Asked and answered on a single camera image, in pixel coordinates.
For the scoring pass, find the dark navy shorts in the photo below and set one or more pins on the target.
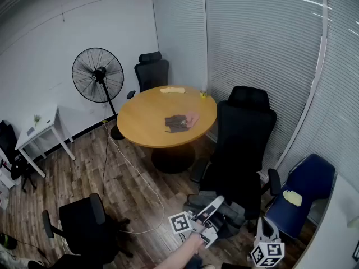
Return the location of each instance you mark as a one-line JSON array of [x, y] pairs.
[[175, 123]]

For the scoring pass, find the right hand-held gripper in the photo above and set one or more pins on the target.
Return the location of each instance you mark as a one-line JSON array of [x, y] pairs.
[[267, 252]]

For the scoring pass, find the black mesh high-back chair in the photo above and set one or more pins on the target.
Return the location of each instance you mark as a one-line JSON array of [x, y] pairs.
[[241, 144]]

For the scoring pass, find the black office chair with headrest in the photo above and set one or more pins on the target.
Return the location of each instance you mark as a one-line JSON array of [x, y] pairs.
[[151, 74]]

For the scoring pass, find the clear cup with yellow label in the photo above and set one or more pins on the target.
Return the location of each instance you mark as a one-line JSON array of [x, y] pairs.
[[203, 93]]

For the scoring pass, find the small green plant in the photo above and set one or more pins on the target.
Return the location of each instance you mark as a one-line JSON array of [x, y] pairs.
[[37, 119]]

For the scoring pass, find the pale yellow cloth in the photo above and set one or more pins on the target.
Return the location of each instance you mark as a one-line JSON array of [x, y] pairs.
[[293, 197]]

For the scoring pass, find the pink cloth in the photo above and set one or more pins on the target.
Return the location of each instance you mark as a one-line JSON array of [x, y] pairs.
[[193, 118]]

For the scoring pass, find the blue armchair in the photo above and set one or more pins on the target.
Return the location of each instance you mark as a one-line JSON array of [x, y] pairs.
[[308, 178]]

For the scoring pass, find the black standing fan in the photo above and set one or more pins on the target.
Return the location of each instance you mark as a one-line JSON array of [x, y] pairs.
[[98, 74]]

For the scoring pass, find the person's left forearm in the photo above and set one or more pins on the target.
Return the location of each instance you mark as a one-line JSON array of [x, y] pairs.
[[182, 251]]

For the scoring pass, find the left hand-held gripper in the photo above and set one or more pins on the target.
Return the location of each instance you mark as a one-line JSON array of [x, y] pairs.
[[180, 222]]

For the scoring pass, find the black armrest office chair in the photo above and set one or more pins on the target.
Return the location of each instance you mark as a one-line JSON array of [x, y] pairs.
[[81, 226]]

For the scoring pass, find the white curved counter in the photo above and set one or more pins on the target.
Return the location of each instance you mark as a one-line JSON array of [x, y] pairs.
[[336, 228]]

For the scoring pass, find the round wooden table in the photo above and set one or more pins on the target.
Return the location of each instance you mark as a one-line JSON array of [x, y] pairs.
[[140, 125]]

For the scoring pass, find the glass partition with white blinds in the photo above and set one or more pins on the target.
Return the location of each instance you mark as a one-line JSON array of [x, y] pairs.
[[252, 38]]

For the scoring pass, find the small white desk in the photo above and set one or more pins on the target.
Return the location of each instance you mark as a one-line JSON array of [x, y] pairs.
[[42, 129]]

